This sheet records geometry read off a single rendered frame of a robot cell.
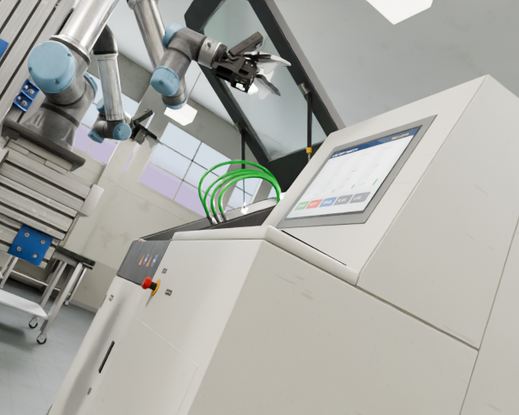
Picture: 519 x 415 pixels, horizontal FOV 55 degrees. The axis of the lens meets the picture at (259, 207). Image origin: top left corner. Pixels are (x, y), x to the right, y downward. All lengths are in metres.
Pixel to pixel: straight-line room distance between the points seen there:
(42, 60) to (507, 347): 1.32
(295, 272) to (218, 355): 0.20
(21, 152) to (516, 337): 1.32
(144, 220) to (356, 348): 9.46
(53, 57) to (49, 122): 0.19
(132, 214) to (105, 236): 0.67
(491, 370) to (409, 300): 0.28
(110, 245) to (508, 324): 9.31
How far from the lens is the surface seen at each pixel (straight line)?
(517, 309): 1.33
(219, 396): 0.92
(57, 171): 1.49
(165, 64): 1.40
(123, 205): 10.26
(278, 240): 0.93
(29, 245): 1.51
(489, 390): 1.29
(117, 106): 2.19
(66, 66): 1.40
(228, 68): 1.41
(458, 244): 1.19
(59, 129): 1.50
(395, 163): 1.26
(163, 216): 10.48
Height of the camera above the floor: 0.78
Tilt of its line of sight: 14 degrees up
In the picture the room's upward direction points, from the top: 24 degrees clockwise
